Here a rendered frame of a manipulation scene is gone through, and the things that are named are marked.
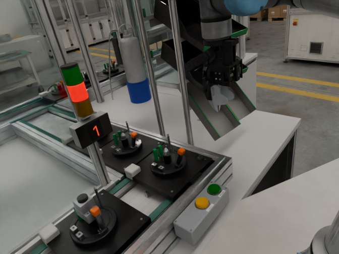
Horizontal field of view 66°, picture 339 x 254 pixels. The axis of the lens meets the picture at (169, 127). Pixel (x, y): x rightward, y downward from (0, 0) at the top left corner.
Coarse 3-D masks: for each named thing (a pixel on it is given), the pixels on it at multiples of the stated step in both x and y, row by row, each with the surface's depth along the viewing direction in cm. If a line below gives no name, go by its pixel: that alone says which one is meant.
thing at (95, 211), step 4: (92, 208) 70; (96, 208) 70; (92, 212) 69; (96, 212) 69; (96, 216) 70; (100, 216) 71; (96, 220) 71; (100, 220) 71; (100, 224) 72; (100, 228) 72
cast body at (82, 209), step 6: (84, 192) 75; (78, 198) 72; (84, 198) 71; (90, 198) 72; (78, 204) 71; (84, 204) 71; (90, 204) 72; (78, 210) 72; (84, 210) 71; (84, 216) 71; (90, 216) 72; (90, 222) 72
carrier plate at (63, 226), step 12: (108, 192) 91; (96, 204) 86; (108, 204) 85; (120, 204) 85; (72, 216) 83; (120, 216) 80; (132, 216) 79; (144, 216) 79; (60, 228) 80; (120, 228) 76; (132, 228) 75; (144, 228) 77; (60, 240) 76; (72, 240) 75; (108, 240) 73; (120, 240) 72; (132, 240) 74; (60, 252) 72; (72, 252) 71; (84, 252) 71; (96, 252) 70; (108, 252) 70; (120, 252) 71
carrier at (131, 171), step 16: (144, 160) 104; (160, 160) 99; (176, 160) 97; (192, 160) 99; (208, 160) 98; (128, 176) 98; (144, 176) 95; (160, 176) 93; (176, 176) 92; (192, 176) 91; (160, 192) 87; (176, 192) 86
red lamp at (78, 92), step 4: (80, 84) 74; (84, 84) 76; (68, 88) 74; (72, 88) 74; (76, 88) 74; (80, 88) 75; (84, 88) 76; (72, 92) 75; (76, 92) 74; (80, 92) 75; (84, 92) 76; (72, 96) 75; (76, 96) 75; (80, 96) 75; (84, 96) 76; (88, 96) 78; (72, 100) 77; (76, 100) 76; (80, 100) 76
